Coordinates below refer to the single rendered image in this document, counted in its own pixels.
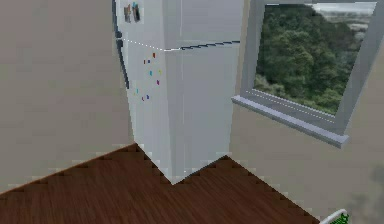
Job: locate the white fridge with magnets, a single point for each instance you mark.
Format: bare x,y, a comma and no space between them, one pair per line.
200,100

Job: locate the grey framed window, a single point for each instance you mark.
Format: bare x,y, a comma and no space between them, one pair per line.
300,60

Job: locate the white and green object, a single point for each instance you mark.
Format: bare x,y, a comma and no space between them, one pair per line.
337,218

